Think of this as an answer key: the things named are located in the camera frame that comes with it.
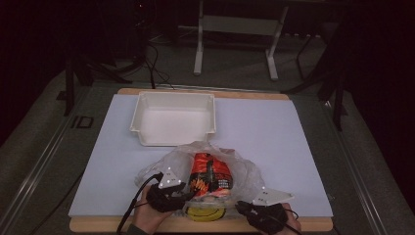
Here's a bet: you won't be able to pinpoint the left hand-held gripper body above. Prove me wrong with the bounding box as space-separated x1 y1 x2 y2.
145 165 187 213

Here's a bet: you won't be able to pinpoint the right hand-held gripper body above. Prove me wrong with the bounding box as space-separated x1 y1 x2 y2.
247 186 295 234

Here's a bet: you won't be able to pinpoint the red orange snack packet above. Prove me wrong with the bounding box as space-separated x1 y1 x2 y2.
187 152 234 199

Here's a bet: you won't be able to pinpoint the clear plastic bag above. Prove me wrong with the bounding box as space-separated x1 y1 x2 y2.
134 140 266 223

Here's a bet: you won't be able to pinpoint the white plastic bin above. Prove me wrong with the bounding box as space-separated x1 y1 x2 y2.
129 90 217 147

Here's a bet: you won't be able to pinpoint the person's left hand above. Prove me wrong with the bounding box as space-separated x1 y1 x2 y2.
131 185 174 235

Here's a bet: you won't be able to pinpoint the person's right hand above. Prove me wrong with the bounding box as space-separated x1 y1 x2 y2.
258 203 303 235

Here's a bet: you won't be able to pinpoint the pale blue table sheet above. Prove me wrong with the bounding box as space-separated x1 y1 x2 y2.
68 93 334 218

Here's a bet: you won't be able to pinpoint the black metal stand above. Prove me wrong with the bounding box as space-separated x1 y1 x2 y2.
282 19 348 131

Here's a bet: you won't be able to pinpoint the black tripod stand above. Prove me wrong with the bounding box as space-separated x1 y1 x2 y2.
63 55 133 117

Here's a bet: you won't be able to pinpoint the white metal stand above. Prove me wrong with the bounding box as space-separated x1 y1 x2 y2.
193 0 290 81

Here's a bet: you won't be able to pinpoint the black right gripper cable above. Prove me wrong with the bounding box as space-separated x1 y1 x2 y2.
260 209 305 235

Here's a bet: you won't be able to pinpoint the metal floor rail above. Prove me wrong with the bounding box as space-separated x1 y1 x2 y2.
322 101 390 235
0 97 86 231

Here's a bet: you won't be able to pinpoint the thin black cable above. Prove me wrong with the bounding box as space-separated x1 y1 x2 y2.
28 172 84 235

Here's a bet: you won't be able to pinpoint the black floor cables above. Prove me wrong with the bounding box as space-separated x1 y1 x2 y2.
143 42 175 90

